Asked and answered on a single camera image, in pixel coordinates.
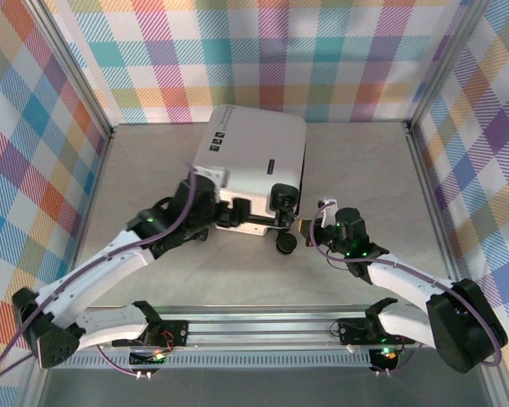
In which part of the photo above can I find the aluminium table side rail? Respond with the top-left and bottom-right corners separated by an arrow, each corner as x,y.
402,122 -> 472,315
57,126 -> 120,319

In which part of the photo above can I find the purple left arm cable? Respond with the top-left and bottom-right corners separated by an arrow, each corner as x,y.
0,167 -> 199,382

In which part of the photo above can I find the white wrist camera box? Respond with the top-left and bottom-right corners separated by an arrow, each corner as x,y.
193,165 -> 231,187
317,197 -> 338,228

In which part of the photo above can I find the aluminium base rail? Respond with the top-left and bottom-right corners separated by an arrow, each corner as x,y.
28,311 -> 500,354

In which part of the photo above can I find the aluminium front frame leg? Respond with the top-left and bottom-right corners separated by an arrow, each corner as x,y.
478,347 -> 509,407
19,354 -> 52,407

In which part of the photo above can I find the white hard-shell suitcase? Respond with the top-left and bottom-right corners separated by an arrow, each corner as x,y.
185,103 -> 309,255

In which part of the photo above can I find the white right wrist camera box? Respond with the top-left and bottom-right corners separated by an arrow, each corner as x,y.
317,197 -> 338,228

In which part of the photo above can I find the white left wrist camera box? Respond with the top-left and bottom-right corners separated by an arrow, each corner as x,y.
193,165 -> 231,187

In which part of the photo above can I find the grey slotted cable duct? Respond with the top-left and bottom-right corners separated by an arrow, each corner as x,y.
50,354 -> 372,369

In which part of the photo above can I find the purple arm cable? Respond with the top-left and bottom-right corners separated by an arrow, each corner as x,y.
312,202 -> 506,376
0,167 -> 199,382

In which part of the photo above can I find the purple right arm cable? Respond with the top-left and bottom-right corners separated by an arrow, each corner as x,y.
312,202 -> 506,376

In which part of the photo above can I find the aluminium frame post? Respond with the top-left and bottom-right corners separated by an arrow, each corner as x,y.
23,0 -> 118,141
405,0 -> 493,135

